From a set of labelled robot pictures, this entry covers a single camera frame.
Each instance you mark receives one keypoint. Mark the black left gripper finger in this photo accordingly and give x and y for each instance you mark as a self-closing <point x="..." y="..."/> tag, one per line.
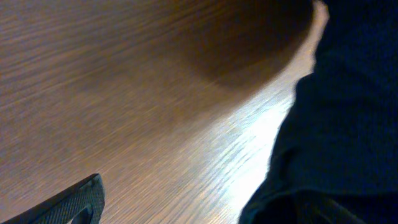
<point x="81" y="203"/>

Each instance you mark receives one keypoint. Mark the navy blue shorts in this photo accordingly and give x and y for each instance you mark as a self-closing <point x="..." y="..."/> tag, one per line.
<point x="335" y="156"/>

